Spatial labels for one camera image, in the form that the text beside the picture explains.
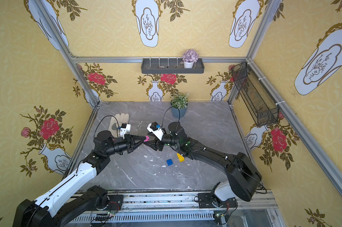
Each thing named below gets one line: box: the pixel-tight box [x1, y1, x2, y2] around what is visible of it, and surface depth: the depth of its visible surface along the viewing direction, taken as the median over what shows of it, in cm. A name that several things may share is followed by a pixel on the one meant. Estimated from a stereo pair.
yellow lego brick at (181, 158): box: [176, 152, 185, 163], surface depth 90 cm
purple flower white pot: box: [182, 48, 199, 69], surface depth 85 cm
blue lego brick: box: [166, 158, 174, 166], surface depth 89 cm
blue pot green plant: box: [170, 92, 190, 119], surface depth 105 cm
